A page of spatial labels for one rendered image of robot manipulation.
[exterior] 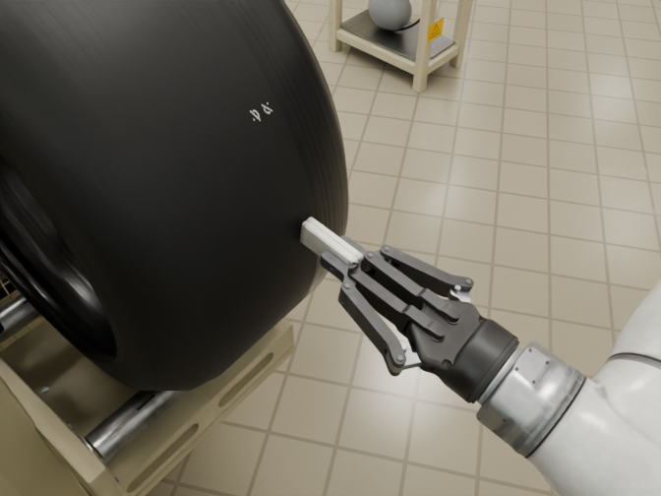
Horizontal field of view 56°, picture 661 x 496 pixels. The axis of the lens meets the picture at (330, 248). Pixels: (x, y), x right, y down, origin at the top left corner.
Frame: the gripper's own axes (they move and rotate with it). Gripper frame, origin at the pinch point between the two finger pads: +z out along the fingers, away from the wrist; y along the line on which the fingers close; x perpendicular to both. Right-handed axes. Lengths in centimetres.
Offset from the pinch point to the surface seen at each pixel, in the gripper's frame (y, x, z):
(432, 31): -195, 107, 89
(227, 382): 5.7, 37.4, 9.8
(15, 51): 15.1, -18.5, 22.0
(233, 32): -1.4, -16.5, 15.2
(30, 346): 20, 48, 42
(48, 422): 27.3, 30.4, 19.8
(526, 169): -173, 126, 20
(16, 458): 33, 33, 20
